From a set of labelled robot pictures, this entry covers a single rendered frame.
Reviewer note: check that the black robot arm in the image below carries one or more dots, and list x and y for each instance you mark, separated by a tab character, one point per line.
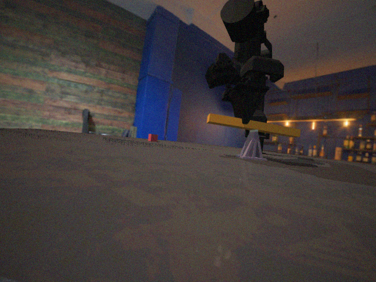
244	21

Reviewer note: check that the small red block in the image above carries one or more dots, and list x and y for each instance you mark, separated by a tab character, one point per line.
152	138

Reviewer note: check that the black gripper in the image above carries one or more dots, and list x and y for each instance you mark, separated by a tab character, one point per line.
250	82

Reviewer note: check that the orange bar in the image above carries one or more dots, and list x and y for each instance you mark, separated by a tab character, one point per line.
253	125

